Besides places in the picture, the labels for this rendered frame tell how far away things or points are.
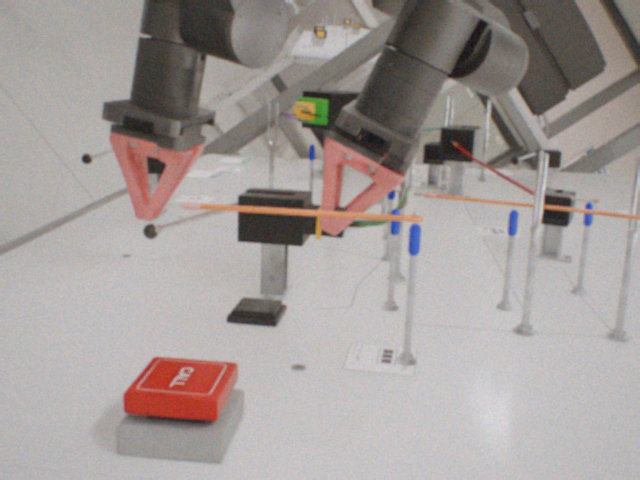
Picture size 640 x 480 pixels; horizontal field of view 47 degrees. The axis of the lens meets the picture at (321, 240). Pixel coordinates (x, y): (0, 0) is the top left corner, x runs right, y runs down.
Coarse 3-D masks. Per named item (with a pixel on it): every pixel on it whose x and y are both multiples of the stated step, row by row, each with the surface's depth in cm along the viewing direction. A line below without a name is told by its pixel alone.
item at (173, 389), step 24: (168, 360) 42; (192, 360) 42; (144, 384) 39; (168, 384) 39; (192, 384) 39; (216, 384) 39; (144, 408) 38; (168, 408) 38; (192, 408) 38; (216, 408) 38
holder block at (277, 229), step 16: (256, 192) 63; (272, 192) 63; (288, 192) 63; (304, 192) 64; (288, 208) 61; (304, 208) 61; (240, 224) 62; (256, 224) 62; (272, 224) 61; (288, 224) 61; (304, 224) 61; (240, 240) 62; (256, 240) 62; (272, 240) 62; (288, 240) 61; (304, 240) 62
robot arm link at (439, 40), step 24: (408, 0) 56; (432, 0) 54; (456, 0) 55; (408, 24) 56; (432, 24) 55; (456, 24) 55; (480, 24) 59; (408, 48) 56; (432, 48) 55; (456, 48) 56; (480, 48) 59
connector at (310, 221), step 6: (312, 204) 64; (336, 210) 62; (342, 210) 63; (306, 216) 61; (312, 216) 61; (306, 222) 61; (312, 222) 61; (306, 228) 62; (312, 228) 62; (312, 234) 62; (324, 234) 62; (330, 234) 61; (342, 234) 62
